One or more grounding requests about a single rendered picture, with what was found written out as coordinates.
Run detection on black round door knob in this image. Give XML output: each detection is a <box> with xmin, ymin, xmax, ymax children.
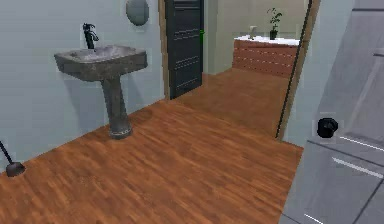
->
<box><xmin>316</xmin><ymin>117</ymin><xmax>339</xmax><ymax>139</ymax></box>

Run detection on black faucet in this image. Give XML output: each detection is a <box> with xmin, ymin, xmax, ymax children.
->
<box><xmin>82</xmin><ymin>22</ymin><xmax>100</xmax><ymax>50</ymax></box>

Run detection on dark plunger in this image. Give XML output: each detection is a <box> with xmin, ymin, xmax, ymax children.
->
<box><xmin>0</xmin><ymin>140</ymin><xmax>27</xmax><ymax>178</ymax></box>

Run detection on red-brown cabinet with white top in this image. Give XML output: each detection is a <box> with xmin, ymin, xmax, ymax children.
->
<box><xmin>232</xmin><ymin>34</ymin><xmax>301</xmax><ymax>80</ymax></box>

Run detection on black panelled door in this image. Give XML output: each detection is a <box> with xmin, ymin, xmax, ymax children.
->
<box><xmin>164</xmin><ymin>0</ymin><xmax>205</xmax><ymax>100</ymax></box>

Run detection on round grey wall mirror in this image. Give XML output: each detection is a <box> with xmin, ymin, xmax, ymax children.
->
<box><xmin>125</xmin><ymin>0</ymin><xmax>150</xmax><ymax>27</ymax></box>

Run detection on green potted house plant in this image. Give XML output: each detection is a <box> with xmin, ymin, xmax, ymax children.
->
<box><xmin>266</xmin><ymin>7</ymin><xmax>283</xmax><ymax>41</ymax></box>

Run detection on grey room door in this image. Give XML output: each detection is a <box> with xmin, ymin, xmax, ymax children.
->
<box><xmin>277</xmin><ymin>0</ymin><xmax>384</xmax><ymax>224</ymax></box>

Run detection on grey pedestal sink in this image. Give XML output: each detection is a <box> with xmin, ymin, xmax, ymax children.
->
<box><xmin>53</xmin><ymin>44</ymin><xmax>149</xmax><ymax>140</ymax></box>

